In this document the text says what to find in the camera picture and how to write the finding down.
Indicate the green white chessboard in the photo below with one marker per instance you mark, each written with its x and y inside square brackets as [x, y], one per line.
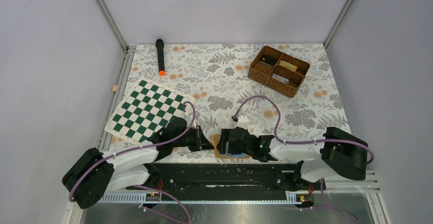
[147, 107]

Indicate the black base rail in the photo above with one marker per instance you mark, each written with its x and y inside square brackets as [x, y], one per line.
[228, 182]

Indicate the black marker orange cap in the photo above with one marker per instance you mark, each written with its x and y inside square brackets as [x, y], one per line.
[160, 56]

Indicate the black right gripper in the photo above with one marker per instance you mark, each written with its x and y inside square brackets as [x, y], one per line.
[221, 145]

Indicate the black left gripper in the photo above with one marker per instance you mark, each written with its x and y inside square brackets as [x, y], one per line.
[201, 142]

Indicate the grey card in basket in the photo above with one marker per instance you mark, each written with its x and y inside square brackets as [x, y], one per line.
[280, 78]

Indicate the black item in basket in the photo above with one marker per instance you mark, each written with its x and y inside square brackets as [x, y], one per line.
[268, 60]

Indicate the floral patterned table mat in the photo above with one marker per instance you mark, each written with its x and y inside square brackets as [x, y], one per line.
[216, 75]

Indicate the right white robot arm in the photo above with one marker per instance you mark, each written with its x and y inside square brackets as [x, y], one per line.
[334, 153]

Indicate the gold VIP card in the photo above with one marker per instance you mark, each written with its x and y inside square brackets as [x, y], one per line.
[288, 66]

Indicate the brown woven divided basket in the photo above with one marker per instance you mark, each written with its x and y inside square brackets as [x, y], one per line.
[262, 73]

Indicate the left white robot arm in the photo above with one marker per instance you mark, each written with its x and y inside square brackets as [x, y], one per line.
[96, 172]

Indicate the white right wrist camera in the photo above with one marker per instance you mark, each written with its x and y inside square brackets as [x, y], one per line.
[241, 121]

